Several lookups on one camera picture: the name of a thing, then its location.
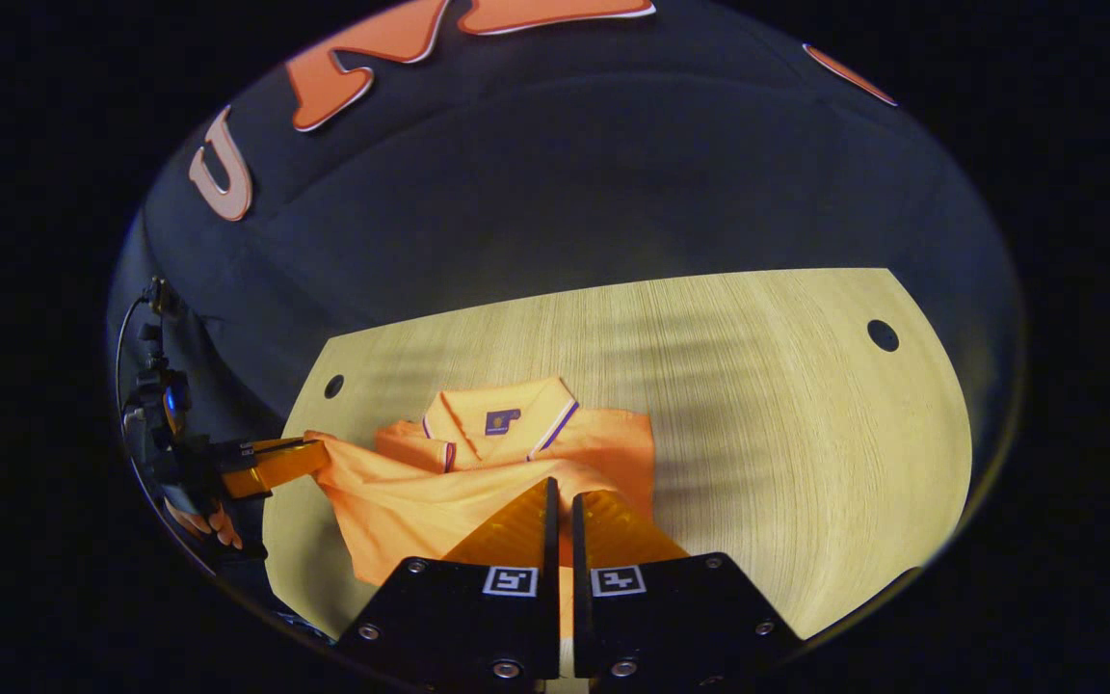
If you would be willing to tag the orange T-shirt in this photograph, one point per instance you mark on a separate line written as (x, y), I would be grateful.
(401, 501)

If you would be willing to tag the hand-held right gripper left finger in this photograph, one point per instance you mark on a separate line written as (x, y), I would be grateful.
(552, 549)

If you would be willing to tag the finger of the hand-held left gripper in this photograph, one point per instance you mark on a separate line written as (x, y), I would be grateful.
(276, 467)

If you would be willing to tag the black backdrop cloth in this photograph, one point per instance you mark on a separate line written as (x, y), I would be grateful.
(555, 173)

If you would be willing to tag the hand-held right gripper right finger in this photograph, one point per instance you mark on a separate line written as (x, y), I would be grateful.
(579, 559)

